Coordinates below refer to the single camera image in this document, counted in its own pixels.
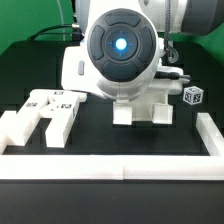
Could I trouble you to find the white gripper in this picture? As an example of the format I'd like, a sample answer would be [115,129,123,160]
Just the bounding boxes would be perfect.
[60,45,186,96]

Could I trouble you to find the white chair seat part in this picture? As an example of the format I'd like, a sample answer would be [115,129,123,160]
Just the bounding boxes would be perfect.
[115,91,168,123]

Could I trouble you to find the white chair back part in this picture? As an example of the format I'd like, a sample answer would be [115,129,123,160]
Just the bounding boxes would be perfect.
[10,89,87,148]

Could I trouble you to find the white chair side bar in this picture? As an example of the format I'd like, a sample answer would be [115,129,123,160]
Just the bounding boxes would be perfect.
[0,111,16,155]

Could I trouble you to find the white tagged cube far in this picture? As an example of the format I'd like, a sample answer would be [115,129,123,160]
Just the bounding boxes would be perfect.
[183,86,204,105]

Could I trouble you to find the white U-shaped fence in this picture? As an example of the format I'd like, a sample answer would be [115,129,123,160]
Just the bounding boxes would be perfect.
[0,113,224,180]

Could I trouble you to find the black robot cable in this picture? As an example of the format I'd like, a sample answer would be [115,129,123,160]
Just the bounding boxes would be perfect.
[27,21,83,42]

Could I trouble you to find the grey thin cable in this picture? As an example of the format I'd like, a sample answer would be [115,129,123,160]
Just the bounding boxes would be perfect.
[56,0,66,42]

